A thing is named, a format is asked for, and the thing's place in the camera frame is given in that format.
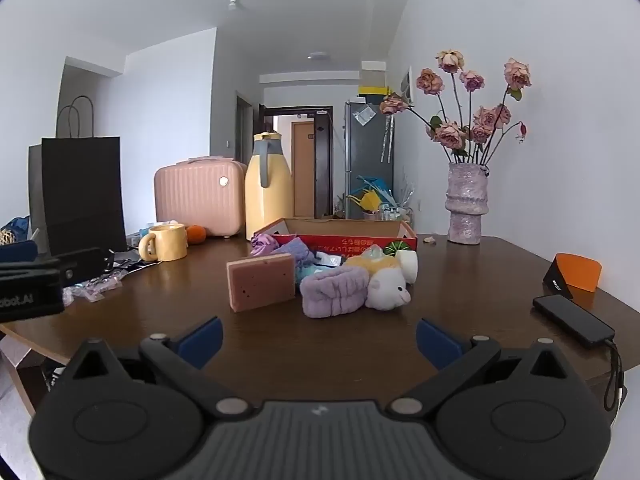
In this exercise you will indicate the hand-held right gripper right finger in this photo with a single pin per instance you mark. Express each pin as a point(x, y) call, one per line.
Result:
point(437, 342)

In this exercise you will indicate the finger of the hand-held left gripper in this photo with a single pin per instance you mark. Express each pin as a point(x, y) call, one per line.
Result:
point(85, 262)

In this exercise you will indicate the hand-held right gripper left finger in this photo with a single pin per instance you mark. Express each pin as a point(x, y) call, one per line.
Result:
point(202, 342)

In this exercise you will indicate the white yellow plush toy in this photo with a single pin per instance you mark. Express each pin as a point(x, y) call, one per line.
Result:
point(390, 290)

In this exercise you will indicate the pink sponge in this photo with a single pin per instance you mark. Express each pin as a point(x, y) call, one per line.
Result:
point(260, 282)

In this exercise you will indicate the purple satin bow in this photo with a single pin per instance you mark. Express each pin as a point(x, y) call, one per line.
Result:
point(262, 245)

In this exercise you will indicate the purple plush headband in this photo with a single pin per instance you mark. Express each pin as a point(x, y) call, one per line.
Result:
point(330, 292)

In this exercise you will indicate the light blue cloth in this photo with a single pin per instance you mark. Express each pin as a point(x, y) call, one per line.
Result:
point(307, 273)

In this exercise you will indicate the periwinkle fluffy cloth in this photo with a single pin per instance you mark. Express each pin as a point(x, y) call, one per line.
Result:
point(295, 250)

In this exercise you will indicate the red cardboard box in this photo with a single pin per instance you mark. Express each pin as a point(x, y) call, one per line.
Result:
point(325, 241)

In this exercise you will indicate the pile of clear plastic packets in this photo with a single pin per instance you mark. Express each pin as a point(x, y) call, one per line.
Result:
point(92, 287)

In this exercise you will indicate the blue chair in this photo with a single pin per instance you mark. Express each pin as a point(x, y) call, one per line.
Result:
point(17, 250)

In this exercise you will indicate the black paper bag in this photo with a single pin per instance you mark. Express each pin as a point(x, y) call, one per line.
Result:
point(80, 195)

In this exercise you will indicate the blue white tissue pack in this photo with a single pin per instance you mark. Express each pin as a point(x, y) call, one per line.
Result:
point(146, 230)

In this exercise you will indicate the yellow mug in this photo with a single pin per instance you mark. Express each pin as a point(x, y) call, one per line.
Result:
point(170, 242)

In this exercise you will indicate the orange fruit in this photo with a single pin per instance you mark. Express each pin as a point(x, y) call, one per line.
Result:
point(196, 235)

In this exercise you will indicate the pink suitcase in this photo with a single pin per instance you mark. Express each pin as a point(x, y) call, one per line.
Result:
point(195, 200)

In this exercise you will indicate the black power bank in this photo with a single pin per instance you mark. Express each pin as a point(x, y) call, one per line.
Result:
point(570, 317)

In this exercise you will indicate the purple ceramic vase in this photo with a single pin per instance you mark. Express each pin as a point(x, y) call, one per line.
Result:
point(465, 205)

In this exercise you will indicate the yellow plastic bag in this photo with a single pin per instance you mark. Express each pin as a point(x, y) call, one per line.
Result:
point(371, 202)

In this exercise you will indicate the yellow thermos jug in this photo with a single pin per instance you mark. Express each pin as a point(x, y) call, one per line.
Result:
point(267, 200)

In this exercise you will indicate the orange black box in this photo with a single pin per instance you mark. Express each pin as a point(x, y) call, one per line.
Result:
point(580, 272)

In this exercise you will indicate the blue plastic bag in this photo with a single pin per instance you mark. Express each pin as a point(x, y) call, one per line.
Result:
point(375, 184)

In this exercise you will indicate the grey refrigerator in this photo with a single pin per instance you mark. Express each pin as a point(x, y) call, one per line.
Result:
point(360, 160)

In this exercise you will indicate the brown wooden door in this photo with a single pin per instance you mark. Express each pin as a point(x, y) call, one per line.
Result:
point(303, 170)

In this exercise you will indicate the bunch of dried pink roses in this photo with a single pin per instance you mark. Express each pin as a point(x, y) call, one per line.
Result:
point(450, 135)

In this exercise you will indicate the clear umbrella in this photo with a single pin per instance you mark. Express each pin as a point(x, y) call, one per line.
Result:
point(388, 140)

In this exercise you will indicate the clear document pouch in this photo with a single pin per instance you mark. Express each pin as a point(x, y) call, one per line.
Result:
point(364, 114)

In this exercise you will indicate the flat yellow box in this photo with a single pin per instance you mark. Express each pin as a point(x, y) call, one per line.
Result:
point(375, 90)

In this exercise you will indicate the white box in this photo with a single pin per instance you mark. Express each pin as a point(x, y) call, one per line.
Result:
point(374, 72)

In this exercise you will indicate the white ceiling lamp socket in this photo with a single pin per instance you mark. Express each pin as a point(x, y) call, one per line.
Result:
point(234, 2)

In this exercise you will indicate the round ceiling light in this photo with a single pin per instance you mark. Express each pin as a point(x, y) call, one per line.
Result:
point(318, 55)

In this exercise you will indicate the dark door frame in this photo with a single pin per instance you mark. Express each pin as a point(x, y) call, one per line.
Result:
point(324, 160)

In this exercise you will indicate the wall picture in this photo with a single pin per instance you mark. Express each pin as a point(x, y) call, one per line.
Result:
point(407, 85)

